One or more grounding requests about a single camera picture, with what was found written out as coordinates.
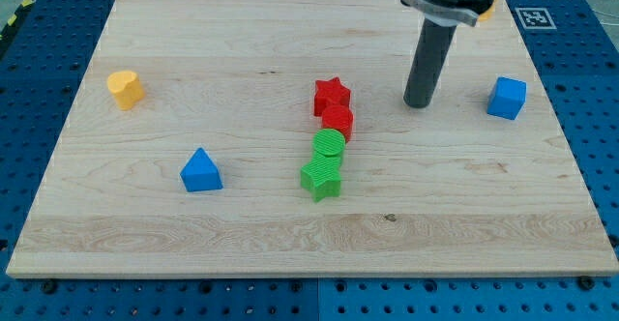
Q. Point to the red star block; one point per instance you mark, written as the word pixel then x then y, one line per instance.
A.
pixel 329 92

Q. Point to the blue triangular prism block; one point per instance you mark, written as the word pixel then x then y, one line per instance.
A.
pixel 200 173

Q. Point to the black screw front right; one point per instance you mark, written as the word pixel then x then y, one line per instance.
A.
pixel 585 283

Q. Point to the black screw front left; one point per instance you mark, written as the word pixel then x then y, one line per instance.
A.
pixel 49 286

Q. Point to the green cylinder block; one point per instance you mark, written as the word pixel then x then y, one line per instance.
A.
pixel 329 143

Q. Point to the yellow block behind arm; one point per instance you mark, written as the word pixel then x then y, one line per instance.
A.
pixel 485 16

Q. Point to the black screw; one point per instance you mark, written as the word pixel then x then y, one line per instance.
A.
pixel 585 283
pixel 49 286

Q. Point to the blue cube block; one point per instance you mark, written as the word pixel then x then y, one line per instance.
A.
pixel 507 98

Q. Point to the yellow heart block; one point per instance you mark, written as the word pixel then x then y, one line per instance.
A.
pixel 125 88

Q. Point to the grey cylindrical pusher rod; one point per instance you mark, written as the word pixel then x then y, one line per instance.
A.
pixel 430 55

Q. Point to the light wooden board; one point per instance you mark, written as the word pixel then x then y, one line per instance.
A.
pixel 444 191

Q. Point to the white fiducial marker tag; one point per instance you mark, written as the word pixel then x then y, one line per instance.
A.
pixel 535 18

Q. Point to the green star block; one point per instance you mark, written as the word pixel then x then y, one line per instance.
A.
pixel 321 176

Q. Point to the red cylinder block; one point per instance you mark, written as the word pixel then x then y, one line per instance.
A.
pixel 340 118

